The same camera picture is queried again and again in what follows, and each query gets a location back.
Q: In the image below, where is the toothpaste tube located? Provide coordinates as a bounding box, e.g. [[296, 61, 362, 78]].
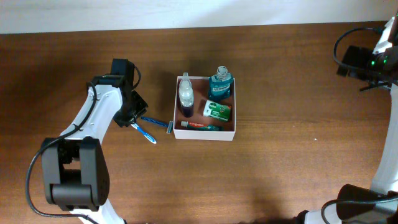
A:
[[180, 121, 223, 131]]

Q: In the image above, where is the blue disposable razor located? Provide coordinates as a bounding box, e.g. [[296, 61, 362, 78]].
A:
[[141, 116, 174, 134]]

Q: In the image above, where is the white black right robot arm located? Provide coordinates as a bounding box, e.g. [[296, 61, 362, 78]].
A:
[[292, 16, 397, 224]]

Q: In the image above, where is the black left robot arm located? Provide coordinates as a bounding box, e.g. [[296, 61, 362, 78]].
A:
[[40, 58, 147, 223]]

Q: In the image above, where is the blue white toothbrush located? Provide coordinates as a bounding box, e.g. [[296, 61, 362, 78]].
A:
[[131, 123, 157, 144]]

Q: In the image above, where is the green white soap bar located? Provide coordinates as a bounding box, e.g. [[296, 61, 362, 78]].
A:
[[203, 100, 232, 121]]

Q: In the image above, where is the white cardboard box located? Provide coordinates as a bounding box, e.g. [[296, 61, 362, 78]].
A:
[[173, 76, 236, 141]]

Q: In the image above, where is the clear foam soap dispenser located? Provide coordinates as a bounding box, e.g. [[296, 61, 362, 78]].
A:
[[178, 72, 194, 118]]

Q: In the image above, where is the teal mouthwash bottle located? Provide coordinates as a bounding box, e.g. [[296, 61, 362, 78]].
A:
[[208, 66, 233, 102]]

